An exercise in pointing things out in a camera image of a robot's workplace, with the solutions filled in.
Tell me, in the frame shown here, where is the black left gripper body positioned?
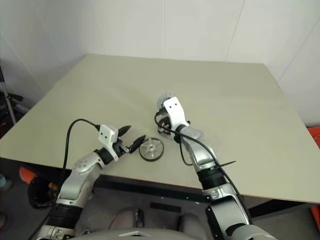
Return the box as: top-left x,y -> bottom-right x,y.
113,138 -> 132,159

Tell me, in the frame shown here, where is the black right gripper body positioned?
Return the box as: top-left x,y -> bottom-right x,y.
161,116 -> 173,131

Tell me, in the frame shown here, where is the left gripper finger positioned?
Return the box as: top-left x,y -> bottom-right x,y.
117,124 -> 132,138
129,134 -> 147,154

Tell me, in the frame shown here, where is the silver spoked rotor black rim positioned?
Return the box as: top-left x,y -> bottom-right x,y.
138,137 -> 165,163

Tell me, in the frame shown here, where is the dark rounded robot leg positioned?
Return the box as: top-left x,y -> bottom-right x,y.
109,206 -> 146,231
176,212 -> 209,240

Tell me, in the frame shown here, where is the black floor tape strip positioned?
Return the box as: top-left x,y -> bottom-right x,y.
149,201 -> 183,214

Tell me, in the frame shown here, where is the grey robot torso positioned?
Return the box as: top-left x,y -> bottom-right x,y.
79,226 -> 201,240

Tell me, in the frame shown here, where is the black bag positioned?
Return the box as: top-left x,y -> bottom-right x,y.
27,174 -> 63,209

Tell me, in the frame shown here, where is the orange object on floor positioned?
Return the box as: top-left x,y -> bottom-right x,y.
19,166 -> 39,185

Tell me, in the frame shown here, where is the black equipment on floor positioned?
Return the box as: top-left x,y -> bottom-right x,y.
6,91 -> 27,112

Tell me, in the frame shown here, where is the grey metal stand pole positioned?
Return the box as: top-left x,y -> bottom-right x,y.
0,59 -> 18,126

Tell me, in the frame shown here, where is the orange crate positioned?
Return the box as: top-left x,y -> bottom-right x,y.
308,126 -> 320,151

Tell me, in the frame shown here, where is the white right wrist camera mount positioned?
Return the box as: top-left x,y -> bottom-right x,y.
162,97 -> 190,132

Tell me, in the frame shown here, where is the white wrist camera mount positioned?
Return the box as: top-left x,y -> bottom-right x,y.
162,97 -> 190,132
97,124 -> 120,161

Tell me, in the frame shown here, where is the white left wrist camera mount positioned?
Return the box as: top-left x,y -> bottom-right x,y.
97,124 -> 120,161

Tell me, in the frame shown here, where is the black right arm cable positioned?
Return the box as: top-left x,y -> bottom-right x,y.
154,108 -> 253,226

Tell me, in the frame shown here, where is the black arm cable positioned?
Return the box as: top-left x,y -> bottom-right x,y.
154,108 -> 253,226
48,118 -> 102,216

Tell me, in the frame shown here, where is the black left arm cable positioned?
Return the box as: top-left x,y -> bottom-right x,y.
48,118 -> 102,216

